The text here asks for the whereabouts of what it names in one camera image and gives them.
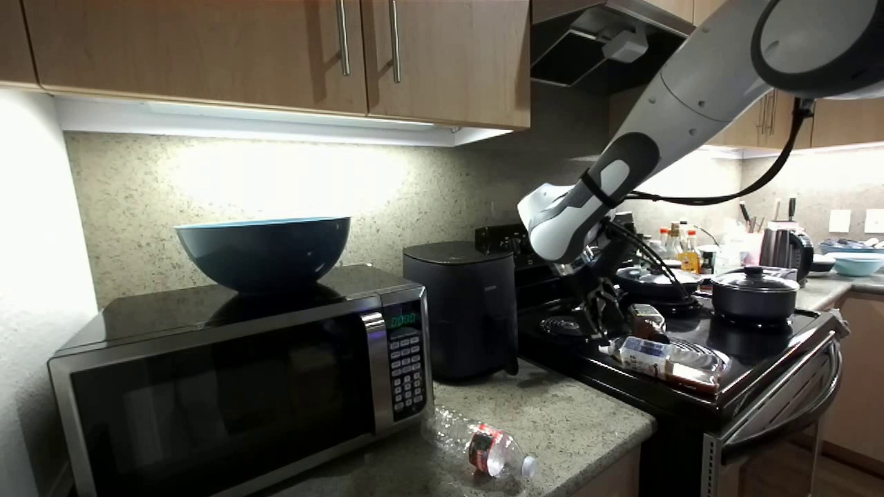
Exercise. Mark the black air fryer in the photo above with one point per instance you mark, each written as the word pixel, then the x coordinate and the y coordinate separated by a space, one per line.
pixel 466 313

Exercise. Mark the under-cabinet light strip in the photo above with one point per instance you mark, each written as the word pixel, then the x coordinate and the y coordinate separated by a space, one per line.
pixel 278 125

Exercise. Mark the small dark sauce bottle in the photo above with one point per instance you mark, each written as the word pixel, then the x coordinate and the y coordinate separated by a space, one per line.
pixel 651 320

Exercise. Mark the wide wooden upper cabinet door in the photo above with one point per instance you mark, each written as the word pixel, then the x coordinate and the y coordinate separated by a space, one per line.
pixel 183 45

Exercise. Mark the small coil burner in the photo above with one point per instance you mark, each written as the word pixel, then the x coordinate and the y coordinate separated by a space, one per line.
pixel 567 327

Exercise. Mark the steel electric kettle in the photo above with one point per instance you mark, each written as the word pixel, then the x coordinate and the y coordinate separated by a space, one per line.
pixel 786 249

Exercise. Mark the narrow wooden upper cabinet door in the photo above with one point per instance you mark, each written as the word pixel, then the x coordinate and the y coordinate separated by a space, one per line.
pixel 459 57

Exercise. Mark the white grey Franka robot arm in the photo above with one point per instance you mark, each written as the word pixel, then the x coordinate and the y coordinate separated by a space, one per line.
pixel 691 93

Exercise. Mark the range hood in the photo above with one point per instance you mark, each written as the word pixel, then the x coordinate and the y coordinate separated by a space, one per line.
pixel 589 50

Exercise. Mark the clear water bottle red label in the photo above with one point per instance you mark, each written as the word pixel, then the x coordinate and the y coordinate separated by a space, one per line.
pixel 485 452

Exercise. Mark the dark blue bowl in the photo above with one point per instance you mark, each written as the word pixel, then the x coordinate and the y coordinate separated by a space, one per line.
pixel 263 253

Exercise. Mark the yellow oil bottle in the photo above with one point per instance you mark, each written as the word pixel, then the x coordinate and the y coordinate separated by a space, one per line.
pixel 691 253

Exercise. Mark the white wall outlet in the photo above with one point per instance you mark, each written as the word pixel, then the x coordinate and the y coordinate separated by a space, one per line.
pixel 873 222
pixel 840 222

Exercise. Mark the black frying pan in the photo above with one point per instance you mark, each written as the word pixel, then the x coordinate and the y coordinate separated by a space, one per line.
pixel 677 288

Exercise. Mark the black steel microwave oven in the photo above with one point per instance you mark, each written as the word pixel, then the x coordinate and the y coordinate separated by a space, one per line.
pixel 231 397

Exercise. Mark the clear bag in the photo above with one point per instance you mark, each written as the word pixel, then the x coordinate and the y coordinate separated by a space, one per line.
pixel 666 360

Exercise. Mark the wooden lower cabinet door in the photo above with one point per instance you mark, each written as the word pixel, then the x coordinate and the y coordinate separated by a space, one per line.
pixel 611 477

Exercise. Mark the black electric stove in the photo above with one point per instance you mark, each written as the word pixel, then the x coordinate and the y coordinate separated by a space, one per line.
pixel 735 368

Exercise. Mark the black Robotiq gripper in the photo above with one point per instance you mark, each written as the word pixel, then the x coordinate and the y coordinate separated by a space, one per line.
pixel 615 292

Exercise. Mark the light blue dish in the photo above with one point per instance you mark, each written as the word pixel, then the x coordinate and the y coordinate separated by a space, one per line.
pixel 857 264

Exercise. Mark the black pot with lid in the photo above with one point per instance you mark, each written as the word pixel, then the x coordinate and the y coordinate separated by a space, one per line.
pixel 753 296

